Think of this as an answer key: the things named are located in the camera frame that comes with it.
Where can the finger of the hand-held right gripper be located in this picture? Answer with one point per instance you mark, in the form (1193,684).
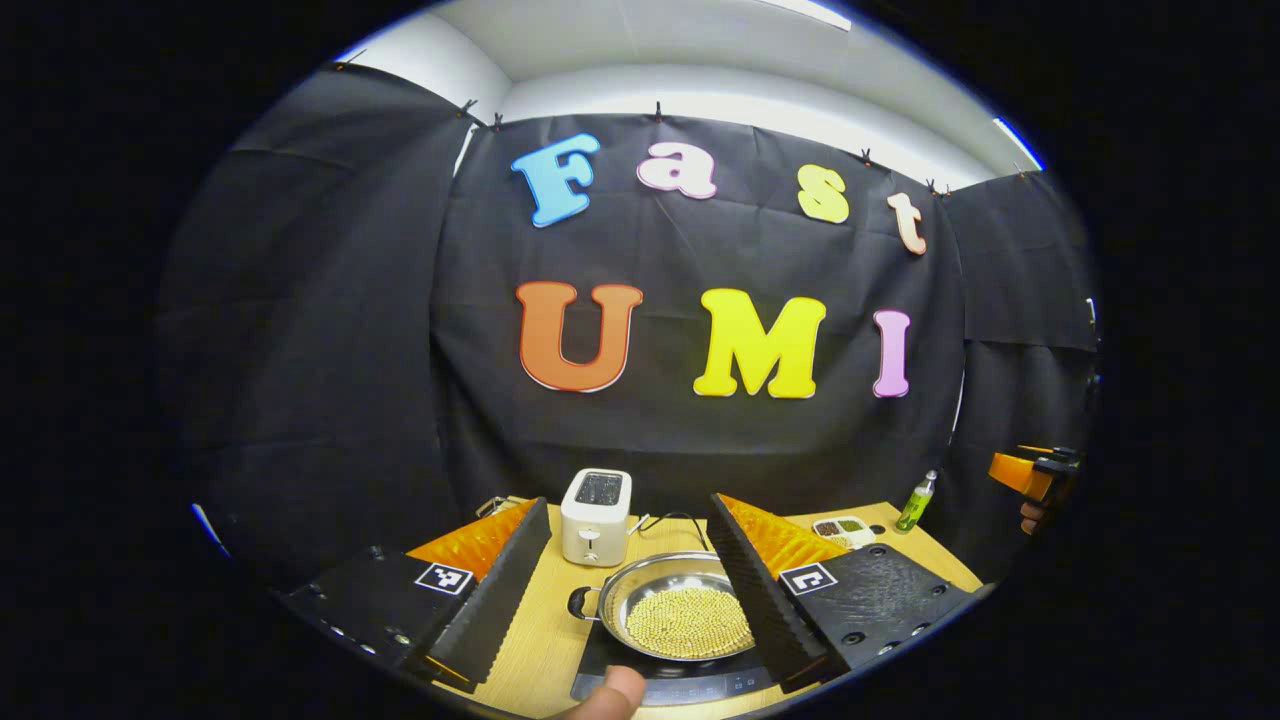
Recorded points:
(1015,470)

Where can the ceiling light panel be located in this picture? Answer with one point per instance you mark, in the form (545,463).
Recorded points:
(815,12)

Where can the narrow ceiling light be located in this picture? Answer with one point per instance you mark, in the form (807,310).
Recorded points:
(1018,143)

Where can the green label drink bottle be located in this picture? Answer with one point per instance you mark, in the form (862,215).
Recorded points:
(915,505)

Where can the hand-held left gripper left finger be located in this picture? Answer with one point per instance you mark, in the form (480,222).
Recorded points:
(500,600)

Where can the white divided tray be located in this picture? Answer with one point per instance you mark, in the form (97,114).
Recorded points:
(855,540)

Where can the stainless steel pot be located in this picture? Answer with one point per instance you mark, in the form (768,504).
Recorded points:
(660,575)

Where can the white toaster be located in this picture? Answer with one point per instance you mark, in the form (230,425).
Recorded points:
(595,520)

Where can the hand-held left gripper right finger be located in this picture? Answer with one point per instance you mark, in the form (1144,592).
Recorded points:
(760,600)

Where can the black induction cooktop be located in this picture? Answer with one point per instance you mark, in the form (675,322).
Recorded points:
(690,685)

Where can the large pile of soybeans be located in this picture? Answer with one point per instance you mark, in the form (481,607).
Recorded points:
(690,622)

